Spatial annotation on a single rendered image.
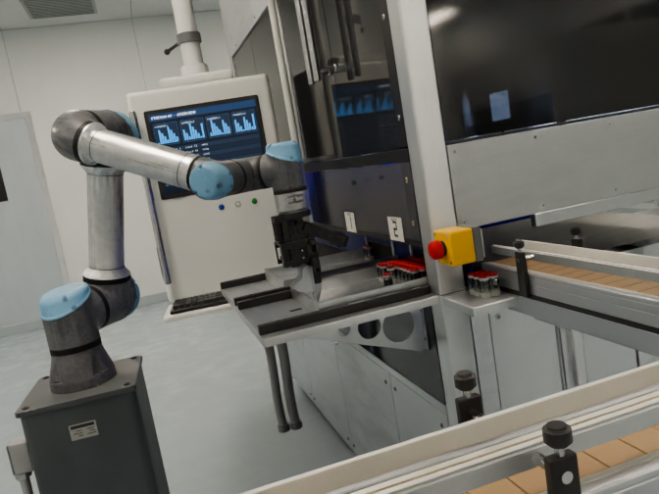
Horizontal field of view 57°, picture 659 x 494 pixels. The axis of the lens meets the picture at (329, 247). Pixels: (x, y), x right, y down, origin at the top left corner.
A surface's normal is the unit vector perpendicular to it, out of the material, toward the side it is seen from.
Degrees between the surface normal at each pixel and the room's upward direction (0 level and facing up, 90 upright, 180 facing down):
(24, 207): 90
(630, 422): 90
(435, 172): 90
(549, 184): 90
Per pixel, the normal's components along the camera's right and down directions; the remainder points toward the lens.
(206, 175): -0.33, 0.19
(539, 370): 0.29, 0.09
